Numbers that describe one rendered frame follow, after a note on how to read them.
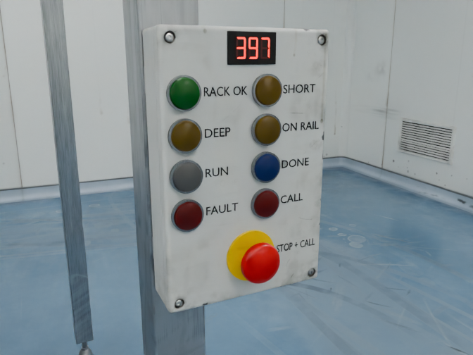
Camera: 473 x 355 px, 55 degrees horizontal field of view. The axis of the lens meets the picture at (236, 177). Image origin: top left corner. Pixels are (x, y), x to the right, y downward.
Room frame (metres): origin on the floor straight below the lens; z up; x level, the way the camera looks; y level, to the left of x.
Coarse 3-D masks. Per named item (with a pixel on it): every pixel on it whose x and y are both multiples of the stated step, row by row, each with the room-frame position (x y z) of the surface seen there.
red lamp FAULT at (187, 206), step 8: (184, 208) 0.38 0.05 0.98; (192, 208) 0.38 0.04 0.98; (200, 208) 0.39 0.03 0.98; (176, 216) 0.38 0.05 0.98; (184, 216) 0.38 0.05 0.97; (192, 216) 0.38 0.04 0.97; (200, 216) 0.39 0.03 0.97; (176, 224) 0.38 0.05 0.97; (184, 224) 0.38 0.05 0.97; (192, 224) 0.38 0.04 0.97
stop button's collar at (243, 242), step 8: (248, 232) 0.41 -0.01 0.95; (256, 232) 0.42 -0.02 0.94; (264, 232) 0.42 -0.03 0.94; (240, 240) 0.41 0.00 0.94; (248, 240) 0.41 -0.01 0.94; (256, 240) 0.42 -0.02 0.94; (264, 240) 0.42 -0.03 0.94; (232, 248) 0.41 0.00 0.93; (240, 248) 0.41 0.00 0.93; (248, 248) 0.41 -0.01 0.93; (288, 248) 0.44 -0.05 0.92; (232, 256) 0.41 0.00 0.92; (240, 256) 0.41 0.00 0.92; (232, 264) 0.41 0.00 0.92; (240, 264) 0.41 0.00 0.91; (232, 272) 0.41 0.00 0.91; (240, 272) 0.41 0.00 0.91
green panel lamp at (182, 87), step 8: (176, 80) 0.38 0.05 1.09; (184, 80) 0.38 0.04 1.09; (192, 80) 0.39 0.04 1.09; (176, 88) 0.38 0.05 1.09; (184, 88) 0.38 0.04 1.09; (192, 88) 0.39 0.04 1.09; (176, 96) 0.38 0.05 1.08; (184, 96) 0.38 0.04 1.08; (192, 96) 0.39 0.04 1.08; (176, 104) 0.38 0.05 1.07; (184, 104) 0.38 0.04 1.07; (192, 104) 0.39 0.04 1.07
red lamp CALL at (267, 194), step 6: (264, 192) 0.42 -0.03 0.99; (270, 192) 0.42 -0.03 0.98; (258, 198) 0.42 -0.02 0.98; (264, 198) 0.42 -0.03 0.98; (270, 198) 0.42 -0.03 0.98; (276, 198) 0.42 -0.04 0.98; (258, 204) 0.41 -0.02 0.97; (264, 204) 0.42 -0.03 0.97; (270, 204) 0.42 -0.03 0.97; (276, 204) 0.42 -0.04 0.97; (258, 210) 0.41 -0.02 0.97; (264, 210) 0.42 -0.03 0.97; (270, 210) 0.42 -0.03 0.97; (264, 216) 0.42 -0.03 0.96
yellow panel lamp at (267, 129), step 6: (258, 120) 0.42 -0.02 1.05; (264, 120) 0.42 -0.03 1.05; (270, 120) 0.42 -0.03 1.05; (276, 120) 0.42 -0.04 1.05; (258, 126) 0.41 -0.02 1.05; (264, 126) 0.42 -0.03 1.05; (270, 126) 0.42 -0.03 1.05; (276, 126) 0.42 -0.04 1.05; (258, 132) 0.41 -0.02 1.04; (264, 132) 0.42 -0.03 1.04; (270, 132) 0.42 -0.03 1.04; (276, 132) 0.42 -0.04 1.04; (258, 138) 0.41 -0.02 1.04; (264, 138) 0.42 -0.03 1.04; (270, 138) 0.42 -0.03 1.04; (276, 138) 0.42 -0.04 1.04
